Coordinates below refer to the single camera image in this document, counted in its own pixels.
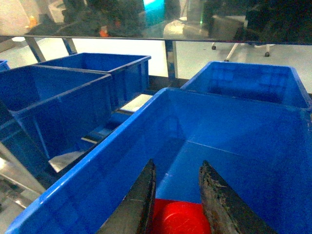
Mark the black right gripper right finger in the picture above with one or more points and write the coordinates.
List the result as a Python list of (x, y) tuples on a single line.
[(225, 210)]

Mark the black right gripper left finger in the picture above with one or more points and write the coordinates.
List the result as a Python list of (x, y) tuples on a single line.
[(134, 214)]

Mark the red toy block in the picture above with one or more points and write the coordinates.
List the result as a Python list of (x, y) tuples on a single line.
[(179, 217)]

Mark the large blue shelf bin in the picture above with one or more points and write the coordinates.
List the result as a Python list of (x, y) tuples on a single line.
[(263, 150)]

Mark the left front blue bin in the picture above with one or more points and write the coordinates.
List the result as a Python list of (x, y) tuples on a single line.
[(56, 107)]

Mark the right rear blue bin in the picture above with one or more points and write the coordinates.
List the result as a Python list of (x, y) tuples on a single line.
[(262, 82)]

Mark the left rear blue bin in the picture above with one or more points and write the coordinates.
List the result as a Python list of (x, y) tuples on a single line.
[(130, 73)]

